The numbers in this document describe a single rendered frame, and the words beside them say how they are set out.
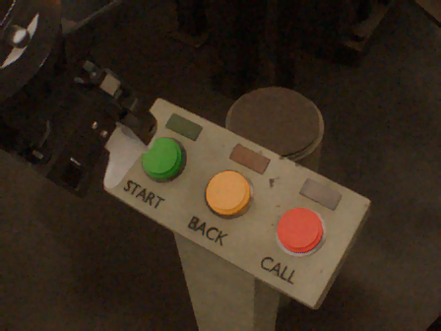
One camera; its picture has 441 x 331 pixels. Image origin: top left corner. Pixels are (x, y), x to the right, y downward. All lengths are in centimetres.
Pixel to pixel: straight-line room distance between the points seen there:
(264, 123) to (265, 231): 20
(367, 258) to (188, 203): 70
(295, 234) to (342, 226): 4
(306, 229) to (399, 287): 69
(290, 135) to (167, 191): 19
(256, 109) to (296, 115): 5
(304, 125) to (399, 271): 58
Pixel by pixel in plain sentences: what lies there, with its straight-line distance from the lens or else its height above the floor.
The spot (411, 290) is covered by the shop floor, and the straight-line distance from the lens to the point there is 117.
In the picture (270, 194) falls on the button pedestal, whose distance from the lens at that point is 51.
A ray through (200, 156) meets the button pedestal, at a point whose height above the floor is 61.
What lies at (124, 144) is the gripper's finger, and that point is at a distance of 42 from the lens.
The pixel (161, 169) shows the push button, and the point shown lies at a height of 61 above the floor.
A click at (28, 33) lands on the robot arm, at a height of 88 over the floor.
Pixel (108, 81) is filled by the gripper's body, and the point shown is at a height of 79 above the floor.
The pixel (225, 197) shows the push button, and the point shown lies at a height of 61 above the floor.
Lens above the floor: 103
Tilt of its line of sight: 55 degrees down
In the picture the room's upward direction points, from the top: 4 degrees counter-clockwise
